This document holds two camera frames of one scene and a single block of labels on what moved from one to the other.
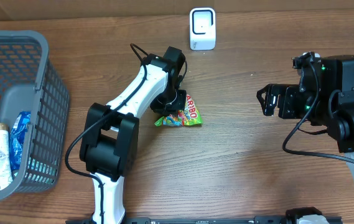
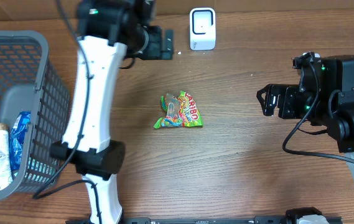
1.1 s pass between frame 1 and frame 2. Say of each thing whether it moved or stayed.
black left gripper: moved
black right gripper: stayed
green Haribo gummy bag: stayed
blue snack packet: stayed
